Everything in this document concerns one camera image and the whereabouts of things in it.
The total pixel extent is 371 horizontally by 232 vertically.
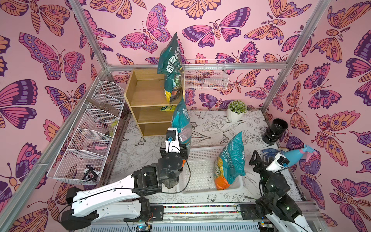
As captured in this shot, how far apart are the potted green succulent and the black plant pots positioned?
20 cm

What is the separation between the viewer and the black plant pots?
0.92m

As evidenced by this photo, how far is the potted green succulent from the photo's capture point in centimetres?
102
